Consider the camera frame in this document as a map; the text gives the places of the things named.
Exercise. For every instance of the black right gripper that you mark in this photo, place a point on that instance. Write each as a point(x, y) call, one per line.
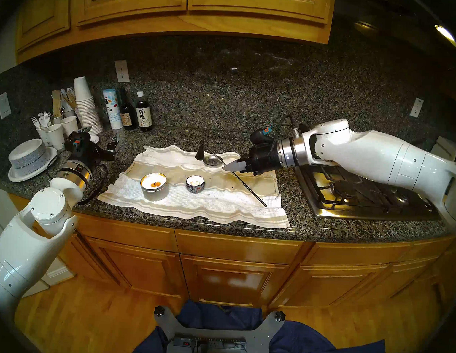
point(264, 158)

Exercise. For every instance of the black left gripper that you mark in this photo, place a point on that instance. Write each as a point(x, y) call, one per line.
point(89, 154)

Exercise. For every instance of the black metal candle snuffer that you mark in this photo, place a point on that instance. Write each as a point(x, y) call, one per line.
point(200, 153)

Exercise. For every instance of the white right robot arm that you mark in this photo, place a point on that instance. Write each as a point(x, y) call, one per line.
point(381, 157)

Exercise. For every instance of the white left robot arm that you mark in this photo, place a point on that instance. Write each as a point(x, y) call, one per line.
point(24, 256)

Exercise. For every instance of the small patterned tin candle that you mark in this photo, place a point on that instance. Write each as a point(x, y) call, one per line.
point(195, 186)

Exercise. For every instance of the silver tin candle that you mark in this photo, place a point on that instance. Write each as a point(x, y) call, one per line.
point(153, 190)

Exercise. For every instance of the small plate with wrappers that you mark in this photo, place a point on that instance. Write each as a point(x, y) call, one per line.
point(94, 138)

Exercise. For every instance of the round silver metal dish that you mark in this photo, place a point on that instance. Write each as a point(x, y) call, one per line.
point(213, 162)

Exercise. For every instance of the white salt canister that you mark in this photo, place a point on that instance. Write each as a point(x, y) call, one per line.
point(113, 110)

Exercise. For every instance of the white paper cup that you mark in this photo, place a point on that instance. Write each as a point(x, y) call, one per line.
point(69, 126)
point(56, 136)
point(43, 137)

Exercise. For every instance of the stack of white paper cups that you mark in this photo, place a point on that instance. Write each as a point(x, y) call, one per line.
point(85, 106)

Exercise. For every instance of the dark olive oil bottle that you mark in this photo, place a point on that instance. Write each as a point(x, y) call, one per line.
point(127, 116)

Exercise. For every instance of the small paper cup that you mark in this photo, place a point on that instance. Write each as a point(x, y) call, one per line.
point(69, 113)
point(56, 119)

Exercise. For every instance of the white beige striped towel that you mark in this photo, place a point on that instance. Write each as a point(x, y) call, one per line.
point(227, 204)

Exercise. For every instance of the soy sauce bottle white cap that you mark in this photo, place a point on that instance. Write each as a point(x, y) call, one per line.
point(143, 117)

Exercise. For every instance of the bundle of wooden stirrers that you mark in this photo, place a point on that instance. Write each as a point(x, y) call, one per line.
point(69, 98)

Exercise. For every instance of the brown paper chopstick sleeve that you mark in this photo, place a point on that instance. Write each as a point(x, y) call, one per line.
point(56, 103)

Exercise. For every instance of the white plastic fork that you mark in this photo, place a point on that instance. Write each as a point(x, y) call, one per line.
point(41, 118)
point(35, 121)
point(47, 117)

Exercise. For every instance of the stack of paper bowls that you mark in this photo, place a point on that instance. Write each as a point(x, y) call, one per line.
point(27, 154)

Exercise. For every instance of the stack of paper plates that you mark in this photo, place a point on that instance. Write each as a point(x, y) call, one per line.
point(25, 174)

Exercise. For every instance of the wooden base cabinet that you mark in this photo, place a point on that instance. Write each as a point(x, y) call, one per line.
point(232, 278)

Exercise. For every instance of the stainless gas stove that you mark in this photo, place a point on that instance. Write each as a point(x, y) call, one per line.
point(361, 197)

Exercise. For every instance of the dim hood lamp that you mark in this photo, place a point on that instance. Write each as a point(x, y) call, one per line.
point(365, 26)

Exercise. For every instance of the dark blue cloth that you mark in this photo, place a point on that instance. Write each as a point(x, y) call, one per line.
point(300, 344)

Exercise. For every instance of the white box appliance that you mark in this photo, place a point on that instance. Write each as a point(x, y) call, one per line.
point(447, 148)

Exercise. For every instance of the lit hood lamp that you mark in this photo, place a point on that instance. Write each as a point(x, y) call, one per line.
point(446, 34)

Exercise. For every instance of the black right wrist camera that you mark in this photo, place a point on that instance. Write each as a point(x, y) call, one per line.
point(261, 134)

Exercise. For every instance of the white wall outlet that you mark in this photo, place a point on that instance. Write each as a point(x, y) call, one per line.
point(416, 107)
point(122, 71)

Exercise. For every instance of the white light switch plate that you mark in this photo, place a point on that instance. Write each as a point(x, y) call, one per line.
point(3, 105)

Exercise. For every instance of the wooden wall cabinet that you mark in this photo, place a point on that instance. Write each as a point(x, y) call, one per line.
point(181, 12)

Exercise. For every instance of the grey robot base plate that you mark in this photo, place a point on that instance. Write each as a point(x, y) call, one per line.
point(259, 343)

